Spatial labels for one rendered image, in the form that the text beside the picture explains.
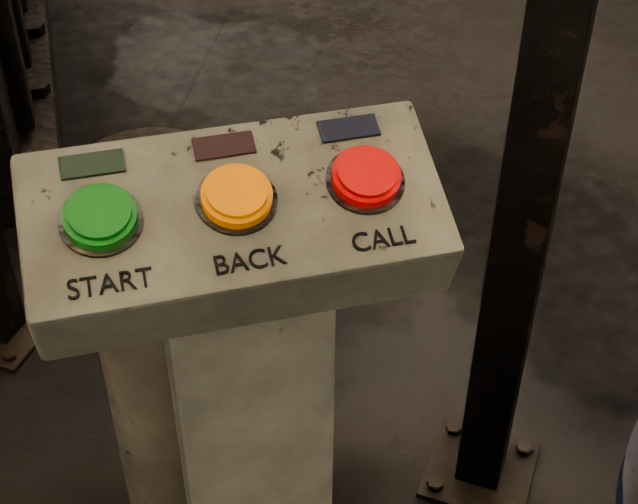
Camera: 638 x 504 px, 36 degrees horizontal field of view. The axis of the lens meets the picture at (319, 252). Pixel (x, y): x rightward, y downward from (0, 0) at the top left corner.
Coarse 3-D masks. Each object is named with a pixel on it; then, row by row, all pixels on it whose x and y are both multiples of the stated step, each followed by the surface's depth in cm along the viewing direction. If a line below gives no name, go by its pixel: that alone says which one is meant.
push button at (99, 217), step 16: (80, 192) 52; (96, 192) 52; (112, 192) 52; (64, 208) 52; (80, 208) 52; (96, 208) 52; (112, 208) 52; (128, 208) 52; (64, 224) 52; (80, 224) 51; (96, 224) 51; (112, 224) 51; (128, 224) 52; (80, 240) 51; (96, 240) 51; (112, 240) 51
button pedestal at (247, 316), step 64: (256, 128) 57; (384, 128) 58; (64, 192) 54; (128, 192) 54; (192, 192) 54; (320, 192) 55; (64, 256) 52; (128, 256) 52; (192, 256) 52; (256, 256) 53; (320, 256) 53; (384, 256) 53; (448, 256) 54; (64, 320) 50; (128, 320) 52; (192, 320) 53; (256, 320) 55; (320, 320) 57; (192, 384) 58; (256, 384) 59; (320, 384) 61; (192, 448) 61; (256, 448) 63; (320, 448) 65
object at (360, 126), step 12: (324, 120) 57; (336, 120) 57; (348, 120) 58; (360, 120) 58; (372, 120) 58; (324, 132) 57; (336, 132) 57; (348, 132) 57; (360, 132) 57; (372, 132) 57
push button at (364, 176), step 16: (336, 160) 55; (352, 160) 55; (368, 160) 55; (384, 160) 55; (336, 176) 55; (352, 176) 54; (368, 176) 55; (384, 176) 55; (400, 176) 55; (336, 192) 55; (352, 192) 54; (368, 192) 54; (384, 192) 54; (368, 208) 54
